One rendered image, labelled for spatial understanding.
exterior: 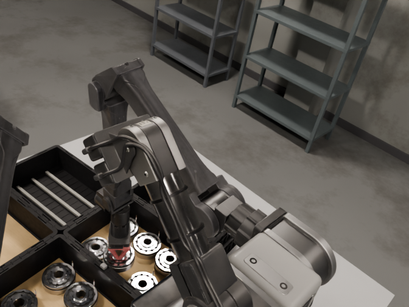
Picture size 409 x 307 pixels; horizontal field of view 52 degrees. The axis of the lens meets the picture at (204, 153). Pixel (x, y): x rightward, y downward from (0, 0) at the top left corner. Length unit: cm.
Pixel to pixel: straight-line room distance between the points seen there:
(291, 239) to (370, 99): 353
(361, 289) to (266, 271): 125
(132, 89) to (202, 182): 25
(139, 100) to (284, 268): 45
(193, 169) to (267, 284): 31
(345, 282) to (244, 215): 112
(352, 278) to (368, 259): 119
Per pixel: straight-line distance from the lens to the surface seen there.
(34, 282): 151
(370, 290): 193
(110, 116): 103
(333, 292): 183
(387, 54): 411
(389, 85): 415
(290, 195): 330
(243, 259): 69
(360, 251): 313
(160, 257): 152
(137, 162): 52
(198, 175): 87
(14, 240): 163
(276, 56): 408
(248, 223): 80
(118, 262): 142
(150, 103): 90
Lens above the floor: 204
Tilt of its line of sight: 36 degrees down
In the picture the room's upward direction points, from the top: 12 degrees clockwise
